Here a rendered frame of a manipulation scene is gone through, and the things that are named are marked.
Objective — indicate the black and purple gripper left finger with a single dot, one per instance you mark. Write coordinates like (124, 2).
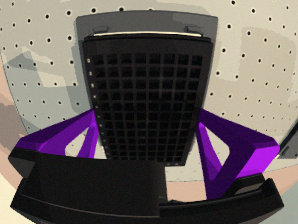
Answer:
(55, 138)

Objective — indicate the beige perforated base plate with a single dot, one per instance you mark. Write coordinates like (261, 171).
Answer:
(253, 81)

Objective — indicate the black well plate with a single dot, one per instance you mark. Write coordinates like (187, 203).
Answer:
(134, 98)

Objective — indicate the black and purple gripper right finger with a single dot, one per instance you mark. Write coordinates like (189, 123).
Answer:
(250, 152)

